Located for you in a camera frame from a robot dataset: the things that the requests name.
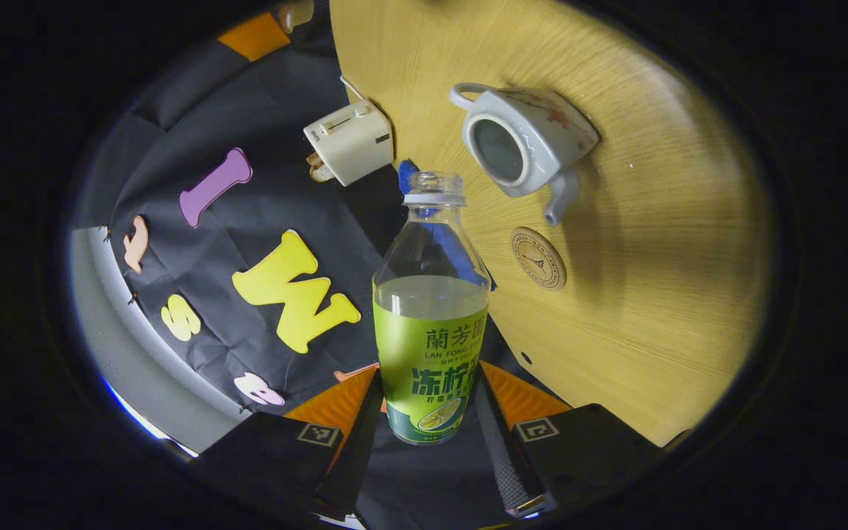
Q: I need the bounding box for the bread slice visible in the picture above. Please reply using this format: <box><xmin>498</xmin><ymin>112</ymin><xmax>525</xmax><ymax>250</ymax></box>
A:
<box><xmin>306</xmin><ymin>151</ymin><xmax>336</xmax><ymax>183</ymax></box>

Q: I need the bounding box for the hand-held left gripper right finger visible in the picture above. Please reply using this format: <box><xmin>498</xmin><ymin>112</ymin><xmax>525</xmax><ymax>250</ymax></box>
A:
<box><xmin>472</xmin><ymin>361</ymin><xmax>660</xmax><ymax>517</ymax></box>

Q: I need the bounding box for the white toaster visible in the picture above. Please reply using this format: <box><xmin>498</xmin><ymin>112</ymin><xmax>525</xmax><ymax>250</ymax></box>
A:
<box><xmin>303</xmin><ymin>99</ymin><xmax>394</xmax><ymax>187</ymax></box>

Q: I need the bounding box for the white ceramic teacup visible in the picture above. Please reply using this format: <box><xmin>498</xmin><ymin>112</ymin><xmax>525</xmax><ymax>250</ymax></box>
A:
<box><xmin>448</xmin><ymin>82</ymin><xmax>600</xmax><ymax>227</ymax></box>

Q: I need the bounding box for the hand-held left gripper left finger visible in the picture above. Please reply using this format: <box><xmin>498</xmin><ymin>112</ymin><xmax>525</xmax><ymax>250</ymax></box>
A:
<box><xmin>198</xmin><ymin>364</ymin><xmax>386</xmax><ymax>521</ymax></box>

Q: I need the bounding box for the clear water bottle green label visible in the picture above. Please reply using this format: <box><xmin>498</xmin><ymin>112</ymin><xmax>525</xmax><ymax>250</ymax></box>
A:
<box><xmin>372</xmin><ymin>172</ymin><xmax>491</xmax><ymax>446</ymax></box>

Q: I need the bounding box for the orange object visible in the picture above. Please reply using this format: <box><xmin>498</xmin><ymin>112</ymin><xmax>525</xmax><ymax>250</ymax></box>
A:
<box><xmin>216</xmin><ymin>10</ymin><xmax>292</xmax><ymax>62</ymax></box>

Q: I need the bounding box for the round wooden coaster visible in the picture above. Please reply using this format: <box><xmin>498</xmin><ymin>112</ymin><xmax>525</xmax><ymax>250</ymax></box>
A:
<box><xmin>510</xmin><ymin>227</ymin><xmax>568</xmax><ymax>292</ymax></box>

